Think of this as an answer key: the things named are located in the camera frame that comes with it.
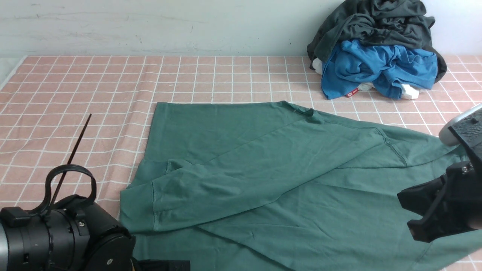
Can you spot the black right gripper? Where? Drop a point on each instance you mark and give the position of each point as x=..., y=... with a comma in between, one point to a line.
x=449, y=204

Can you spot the green long-sleeve top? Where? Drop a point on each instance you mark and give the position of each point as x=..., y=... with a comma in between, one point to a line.
x=279, y=187

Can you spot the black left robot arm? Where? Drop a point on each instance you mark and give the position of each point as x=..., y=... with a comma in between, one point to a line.
x=73, y=237

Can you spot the blue crumpled garment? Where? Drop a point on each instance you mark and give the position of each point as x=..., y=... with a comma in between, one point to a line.
x=388, y=67

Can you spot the dark grey crumpled garment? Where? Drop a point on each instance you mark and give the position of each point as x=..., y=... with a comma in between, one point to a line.
x=377, y=22

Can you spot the pink checkered tablecloth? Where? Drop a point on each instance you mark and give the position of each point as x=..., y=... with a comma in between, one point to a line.
x=45, y=104

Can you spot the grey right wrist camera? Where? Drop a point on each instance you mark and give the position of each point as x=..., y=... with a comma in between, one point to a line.
x=463, y=128

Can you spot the black cable tie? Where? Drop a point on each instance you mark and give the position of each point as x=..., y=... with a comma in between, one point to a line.
x=45, y=206

